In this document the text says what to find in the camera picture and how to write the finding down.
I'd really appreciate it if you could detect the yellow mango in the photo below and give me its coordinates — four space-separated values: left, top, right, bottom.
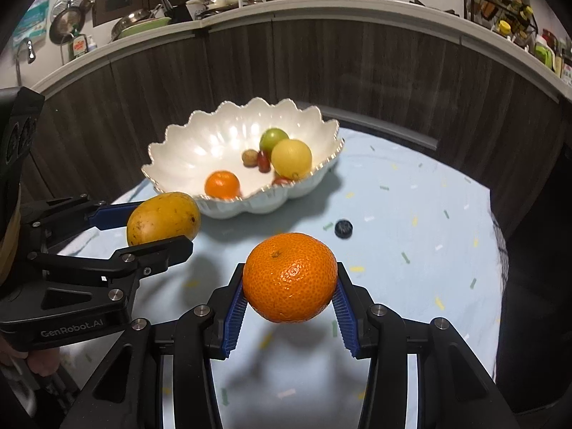
126 192 201 246

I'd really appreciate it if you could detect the orange tangerine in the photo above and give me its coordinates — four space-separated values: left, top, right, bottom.
242 232 337 324
204 171 241 199

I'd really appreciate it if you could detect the red grape tomato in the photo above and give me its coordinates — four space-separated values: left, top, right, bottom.
257 151 271 173
271 176 294 185

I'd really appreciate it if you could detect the green apple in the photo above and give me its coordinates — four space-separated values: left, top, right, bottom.
259 128 289 154

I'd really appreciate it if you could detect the person left hand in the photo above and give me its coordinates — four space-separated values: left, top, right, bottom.
0 336 60 377

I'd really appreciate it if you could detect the orange tangerine in bowl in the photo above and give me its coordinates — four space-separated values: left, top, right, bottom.
204 171 241 199

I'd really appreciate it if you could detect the white scalloped ceramic bowl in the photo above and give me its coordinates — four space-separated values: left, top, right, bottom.
142 98 344 220

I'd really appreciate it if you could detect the light blue tablecloth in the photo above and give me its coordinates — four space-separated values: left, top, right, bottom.
133 130 504 428

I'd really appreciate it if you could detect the yellow lemon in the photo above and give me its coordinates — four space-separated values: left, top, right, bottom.
271 139 312 180

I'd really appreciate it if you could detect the green dish basin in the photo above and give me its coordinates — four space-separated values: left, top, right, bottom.
117 16 171 40

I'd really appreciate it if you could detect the dark blueberry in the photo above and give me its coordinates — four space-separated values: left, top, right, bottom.
335 219 353 239

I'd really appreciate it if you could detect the green lidded container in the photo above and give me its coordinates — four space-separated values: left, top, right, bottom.
533 35 554 70

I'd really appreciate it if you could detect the black wire spice rack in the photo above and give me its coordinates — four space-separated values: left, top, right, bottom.
463 0 538 50

